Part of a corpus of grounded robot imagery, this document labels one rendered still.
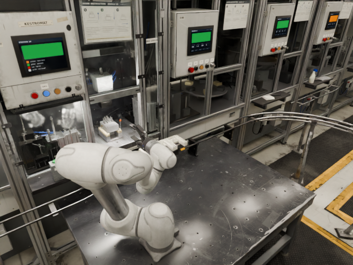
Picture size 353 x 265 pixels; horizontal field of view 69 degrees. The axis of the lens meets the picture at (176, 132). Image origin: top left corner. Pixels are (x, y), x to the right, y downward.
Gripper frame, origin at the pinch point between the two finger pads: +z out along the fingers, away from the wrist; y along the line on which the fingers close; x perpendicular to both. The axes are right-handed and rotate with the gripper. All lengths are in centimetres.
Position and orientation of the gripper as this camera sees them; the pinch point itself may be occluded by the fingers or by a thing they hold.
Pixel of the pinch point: (133, 132)
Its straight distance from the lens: 169.7
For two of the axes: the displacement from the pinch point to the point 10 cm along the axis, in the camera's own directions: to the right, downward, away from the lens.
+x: -7.9, 2.9, -5.4
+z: -6.1, -4.0, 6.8
